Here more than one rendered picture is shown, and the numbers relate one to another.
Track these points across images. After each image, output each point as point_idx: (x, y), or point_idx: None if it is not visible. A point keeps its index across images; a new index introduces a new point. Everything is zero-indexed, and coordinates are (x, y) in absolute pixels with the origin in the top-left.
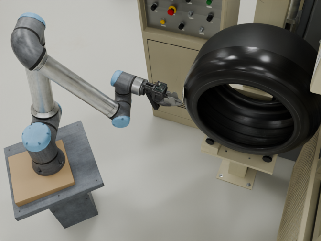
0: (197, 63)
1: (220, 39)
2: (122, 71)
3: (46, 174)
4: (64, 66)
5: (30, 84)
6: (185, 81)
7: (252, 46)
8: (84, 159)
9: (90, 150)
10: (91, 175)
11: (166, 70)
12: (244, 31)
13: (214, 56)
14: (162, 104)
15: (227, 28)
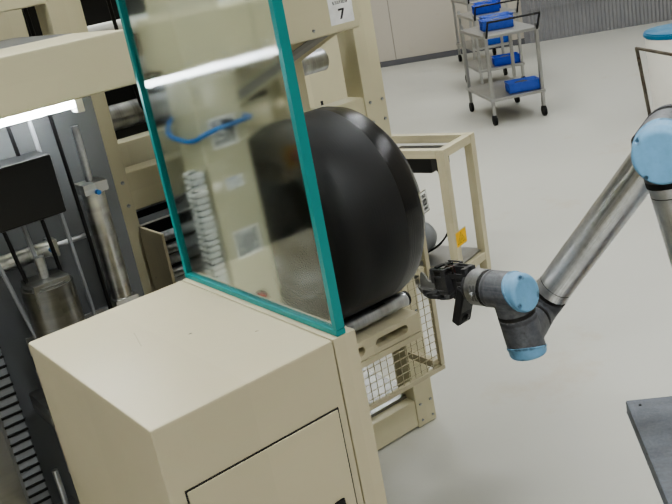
0: (391, 150)
1: (342, 137)
2: (504, 275)
3: None
4: (610, 182)
5: None
6: (413, 182)
7: (326, 110)
8: (664, 437)
9: (649, 449)
10: (650, 413)
11: None
12: (312, 123)
13: (371, 125)
14: None
15: (320, 142)
